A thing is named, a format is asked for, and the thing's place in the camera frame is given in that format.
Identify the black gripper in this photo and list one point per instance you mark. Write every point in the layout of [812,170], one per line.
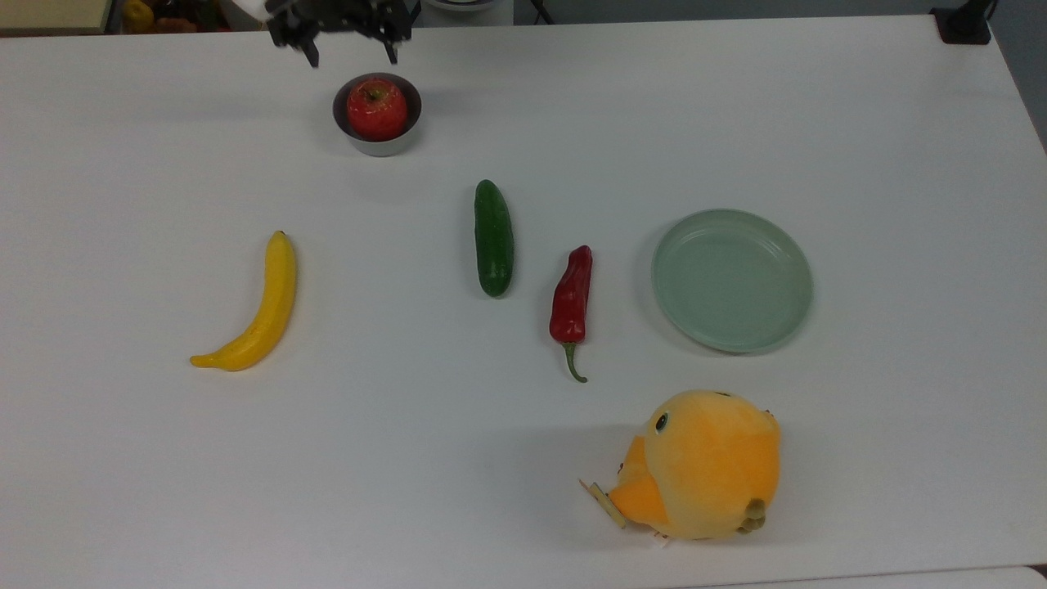
[343,12]

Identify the light green plate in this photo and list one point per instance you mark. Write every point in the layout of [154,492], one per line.
[732,282]

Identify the grey bowl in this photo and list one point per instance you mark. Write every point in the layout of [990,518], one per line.
[380,149]

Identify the green cucumber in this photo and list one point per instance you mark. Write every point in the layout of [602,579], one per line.
[494,237]

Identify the red chili pepper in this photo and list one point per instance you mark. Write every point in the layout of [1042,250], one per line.
[571,303]

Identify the yellow banana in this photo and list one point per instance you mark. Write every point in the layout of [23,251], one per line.
[270,311]

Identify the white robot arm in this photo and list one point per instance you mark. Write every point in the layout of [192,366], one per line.
[249,6]

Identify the tan wooden board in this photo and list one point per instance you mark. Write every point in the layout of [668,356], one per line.
[49,15]

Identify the red apple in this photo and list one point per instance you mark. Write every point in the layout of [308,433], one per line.
[376,110]

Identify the yellow toy fruit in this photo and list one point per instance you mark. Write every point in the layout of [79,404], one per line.
[137,15]

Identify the orange plush toy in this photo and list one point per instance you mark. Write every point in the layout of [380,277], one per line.
[703,466]

